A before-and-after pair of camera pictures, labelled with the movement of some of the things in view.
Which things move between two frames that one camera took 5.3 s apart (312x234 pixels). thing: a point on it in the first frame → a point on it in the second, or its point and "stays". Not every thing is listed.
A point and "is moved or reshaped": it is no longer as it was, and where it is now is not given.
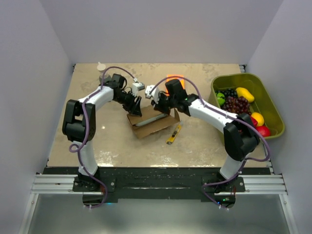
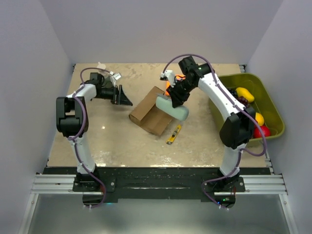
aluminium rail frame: x=253 y=185 stays
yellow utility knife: x=169 y=140 stays
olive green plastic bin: x=262 y=104 stays
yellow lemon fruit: x=259 y=118 stays
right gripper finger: x=165 y=111 → x=178 y=100
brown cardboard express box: x=152 y=120 is moved or reshaped
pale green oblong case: x=151 y=120 is moved or reshaped
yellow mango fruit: x=244 y=92 stays
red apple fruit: x=264 y=130 stays
